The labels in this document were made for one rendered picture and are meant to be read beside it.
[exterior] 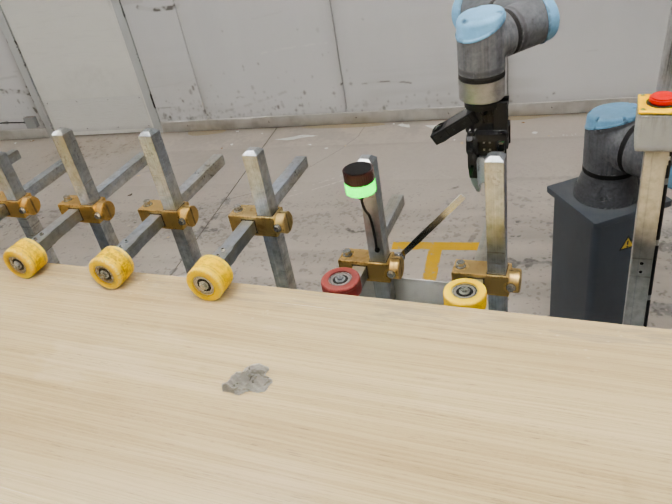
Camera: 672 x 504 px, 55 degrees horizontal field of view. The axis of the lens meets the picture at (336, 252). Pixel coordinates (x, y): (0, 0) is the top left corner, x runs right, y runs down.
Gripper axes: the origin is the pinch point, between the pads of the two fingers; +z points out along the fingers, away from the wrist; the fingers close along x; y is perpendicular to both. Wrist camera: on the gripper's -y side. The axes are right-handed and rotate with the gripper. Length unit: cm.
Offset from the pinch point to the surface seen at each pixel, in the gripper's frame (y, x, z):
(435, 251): -38, 107, 96
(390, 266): -15.3, -18.5, 9.8
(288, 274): -41.4, -16.7, 15.7
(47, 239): -96, -30, 1
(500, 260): 7.8, -18.8, 6.0
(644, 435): 32, -57, 6
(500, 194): 8.0, -18.8, -9.1
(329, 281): -24.3, -30.4, 5.5
